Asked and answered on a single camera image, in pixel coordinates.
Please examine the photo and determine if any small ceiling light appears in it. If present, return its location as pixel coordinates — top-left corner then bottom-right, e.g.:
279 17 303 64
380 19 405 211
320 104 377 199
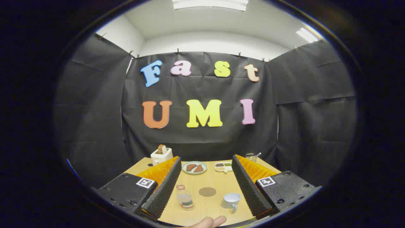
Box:
296 27 319 43

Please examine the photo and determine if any wooden table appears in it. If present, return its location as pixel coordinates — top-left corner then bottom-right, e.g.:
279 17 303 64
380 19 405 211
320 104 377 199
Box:
124 157 282 226

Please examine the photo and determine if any white cup with handle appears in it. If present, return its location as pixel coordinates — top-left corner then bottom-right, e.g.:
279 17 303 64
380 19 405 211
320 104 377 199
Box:
221 193 241 213

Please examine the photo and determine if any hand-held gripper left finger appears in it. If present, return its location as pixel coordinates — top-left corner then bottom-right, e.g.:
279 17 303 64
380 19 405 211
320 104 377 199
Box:
94 156 182 221

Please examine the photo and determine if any white divided condiment dish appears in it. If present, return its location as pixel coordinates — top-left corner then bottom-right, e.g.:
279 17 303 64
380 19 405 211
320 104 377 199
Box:
214 161 234 173

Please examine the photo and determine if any white toaster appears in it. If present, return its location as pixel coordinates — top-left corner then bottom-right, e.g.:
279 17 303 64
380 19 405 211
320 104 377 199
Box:
151 147 173 166

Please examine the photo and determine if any long ceiling light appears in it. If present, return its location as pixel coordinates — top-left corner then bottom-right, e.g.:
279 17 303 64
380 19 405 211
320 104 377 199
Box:
172 0 249 12

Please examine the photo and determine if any black backdrop cloth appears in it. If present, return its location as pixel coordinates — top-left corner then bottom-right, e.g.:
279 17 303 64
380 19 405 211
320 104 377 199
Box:
54 33 358 190

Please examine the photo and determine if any clear plastic juice bottle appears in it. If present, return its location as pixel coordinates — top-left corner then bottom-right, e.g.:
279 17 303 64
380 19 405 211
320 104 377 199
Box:
176 184 195 211

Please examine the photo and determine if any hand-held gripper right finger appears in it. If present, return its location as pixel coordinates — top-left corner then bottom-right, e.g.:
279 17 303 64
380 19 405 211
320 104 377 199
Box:
231 154 323 220

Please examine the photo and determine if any pale green plate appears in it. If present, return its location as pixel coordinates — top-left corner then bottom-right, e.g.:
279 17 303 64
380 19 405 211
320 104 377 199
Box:
182 161 208 175

